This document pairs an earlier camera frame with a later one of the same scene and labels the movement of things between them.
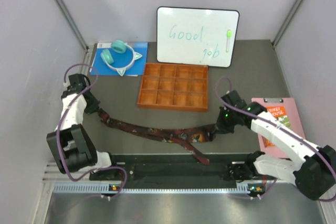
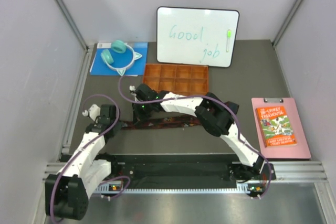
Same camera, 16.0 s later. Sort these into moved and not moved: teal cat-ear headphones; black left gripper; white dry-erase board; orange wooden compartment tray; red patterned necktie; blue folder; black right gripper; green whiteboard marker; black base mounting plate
Moved: black right gripper; black left gripper; red patterned necktie
Not moved: orange wooden compartment tray; green whiteboard marker; blue folder; black base mounting plate; white dry-erase board; teal cat-ear headphones
